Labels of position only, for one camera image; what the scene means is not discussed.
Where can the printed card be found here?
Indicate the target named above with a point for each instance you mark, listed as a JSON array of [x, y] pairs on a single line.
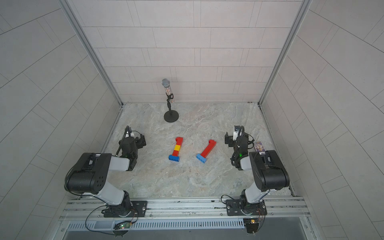
[[259, 147]]

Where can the black microphone stand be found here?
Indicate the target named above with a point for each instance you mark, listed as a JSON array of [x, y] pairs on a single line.
[[171, 115]]

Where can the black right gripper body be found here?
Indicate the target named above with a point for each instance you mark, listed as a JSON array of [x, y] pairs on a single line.
[[232, 143]]

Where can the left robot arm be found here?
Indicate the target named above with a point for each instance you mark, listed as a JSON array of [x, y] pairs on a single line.
[[88, 177]]

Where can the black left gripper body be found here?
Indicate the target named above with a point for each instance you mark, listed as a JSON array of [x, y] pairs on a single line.
[[140, 141]]

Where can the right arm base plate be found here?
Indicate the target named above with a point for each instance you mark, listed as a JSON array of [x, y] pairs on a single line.
[[237, 207]]

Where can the red lego brick top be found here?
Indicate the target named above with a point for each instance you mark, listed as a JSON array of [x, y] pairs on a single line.
[[179, 141]]

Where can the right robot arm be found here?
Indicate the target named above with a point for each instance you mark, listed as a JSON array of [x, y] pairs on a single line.
[[268, 171]]

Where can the red lego brick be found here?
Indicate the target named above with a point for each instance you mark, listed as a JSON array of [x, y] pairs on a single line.
[[179, 141], [212, 141], [175, 153], [206, 151], [211, 145]]

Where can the light blue lego brick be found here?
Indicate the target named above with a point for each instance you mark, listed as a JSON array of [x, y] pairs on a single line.
[[201, 158]]

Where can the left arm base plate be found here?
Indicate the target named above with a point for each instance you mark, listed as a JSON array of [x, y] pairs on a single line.
[[136, 209]]

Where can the right circuit board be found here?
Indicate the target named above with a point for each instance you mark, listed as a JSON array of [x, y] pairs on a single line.
[[252, 226]]

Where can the left green circuit board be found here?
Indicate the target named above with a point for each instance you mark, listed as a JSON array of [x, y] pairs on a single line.
[[123, 226]]

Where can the dark blue lego brick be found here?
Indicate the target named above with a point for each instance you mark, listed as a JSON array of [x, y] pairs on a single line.
[[174, 158]]

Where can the aluminium rail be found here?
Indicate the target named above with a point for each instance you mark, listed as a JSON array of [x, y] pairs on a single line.
[[215, 208]]

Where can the glittery silver microphone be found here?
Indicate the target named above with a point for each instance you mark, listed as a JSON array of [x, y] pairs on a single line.
[[167, 85]]

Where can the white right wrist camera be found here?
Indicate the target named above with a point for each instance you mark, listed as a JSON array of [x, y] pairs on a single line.
[[236, 132]]

